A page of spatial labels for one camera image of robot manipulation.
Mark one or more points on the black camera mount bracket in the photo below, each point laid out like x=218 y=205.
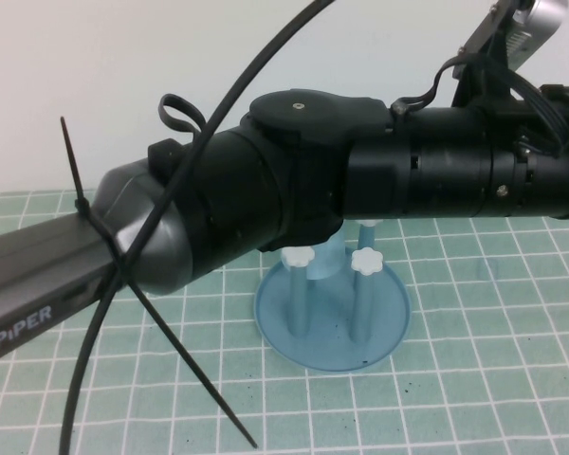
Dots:
x=479 y=85

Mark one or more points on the black zip tie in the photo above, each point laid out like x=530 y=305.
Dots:
x=194 y=365

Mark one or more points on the blue cup stand with pegs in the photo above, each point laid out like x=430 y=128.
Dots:
x=332 y=341

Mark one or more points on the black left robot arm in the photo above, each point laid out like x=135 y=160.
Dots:
x=265 y=189

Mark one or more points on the light blue plastic cup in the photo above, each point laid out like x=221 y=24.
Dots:
x=329 y=263

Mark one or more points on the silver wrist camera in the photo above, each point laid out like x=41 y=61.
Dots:
x=536 y=23

